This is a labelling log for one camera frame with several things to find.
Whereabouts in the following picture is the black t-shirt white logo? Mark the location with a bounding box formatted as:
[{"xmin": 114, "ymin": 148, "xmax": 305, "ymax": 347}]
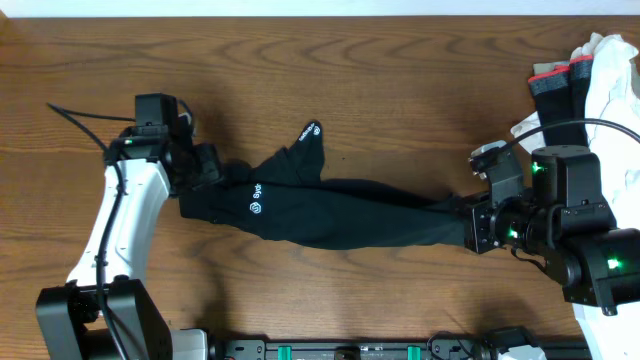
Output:
[{"xmin": 179, "ymin": 121, "xmax": 465, "ymax": 250}]

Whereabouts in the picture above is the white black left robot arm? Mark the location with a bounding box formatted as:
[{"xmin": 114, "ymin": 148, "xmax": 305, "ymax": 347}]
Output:
[{"xmin": 36, "ymin": 124, "xmax": 221, "ymax": 359}]

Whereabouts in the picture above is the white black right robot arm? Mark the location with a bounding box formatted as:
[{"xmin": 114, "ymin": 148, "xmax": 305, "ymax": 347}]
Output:
[{"xmin": 456, "ymin": 141, "xmax": 639, "ymax": 316}]

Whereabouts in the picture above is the white crumpled garment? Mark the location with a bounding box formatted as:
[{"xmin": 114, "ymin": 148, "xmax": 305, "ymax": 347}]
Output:
[{"xmin": 509, "ymin": 32, "xmax": 640, "ymax": 360}]

